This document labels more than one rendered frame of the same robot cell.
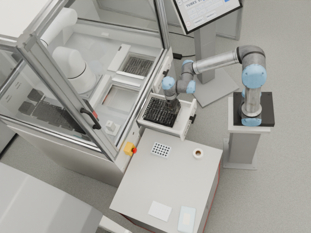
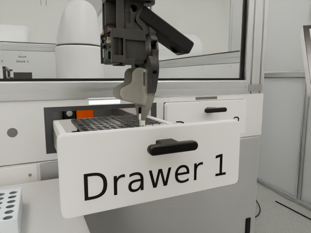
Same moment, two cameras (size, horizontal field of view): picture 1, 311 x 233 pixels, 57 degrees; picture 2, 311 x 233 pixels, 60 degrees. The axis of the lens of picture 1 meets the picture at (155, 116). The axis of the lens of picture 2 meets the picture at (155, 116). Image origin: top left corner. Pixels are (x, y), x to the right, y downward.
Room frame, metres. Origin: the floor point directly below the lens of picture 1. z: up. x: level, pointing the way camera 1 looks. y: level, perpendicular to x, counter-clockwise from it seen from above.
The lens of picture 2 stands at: (0.59, -0.38, 1.00)
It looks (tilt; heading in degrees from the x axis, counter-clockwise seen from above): 8 degrees down; 27
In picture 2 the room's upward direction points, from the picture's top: straight up
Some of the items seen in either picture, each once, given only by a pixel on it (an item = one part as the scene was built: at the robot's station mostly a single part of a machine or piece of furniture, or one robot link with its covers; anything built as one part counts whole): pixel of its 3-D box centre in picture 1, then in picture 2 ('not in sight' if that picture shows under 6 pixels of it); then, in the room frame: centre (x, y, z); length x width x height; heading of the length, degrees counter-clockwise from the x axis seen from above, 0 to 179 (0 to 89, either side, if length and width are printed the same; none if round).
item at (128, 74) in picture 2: not in sight; (128, 93); (1.01, -0.11, 0.97); 0.06 x 0.03 x 0.09; 142
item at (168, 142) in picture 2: (192, 118); (169, 145); (0.93, -0.23, 0.91); 0.07 x 0.04 x 0.01; 141
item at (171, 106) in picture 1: (171, 101); (129, 32); (0.99, -0.13, 1.08); 0.09 x 0.08 x 0.12; 142
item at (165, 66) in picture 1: (162, 74); (207, 119); (1.39, -0.16, 0.87); 0.29 x 0.02 x 0.11; 141
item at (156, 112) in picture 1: (162, 113); (120, 137); (1.07, -0.05, 0.87); 0.22 x 0.18 x 0.06; 51
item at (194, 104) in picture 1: (188, 119); (160, 162); (0.94, -0.21, 0.87); 0.29 x 0.02 x 0.11; 141
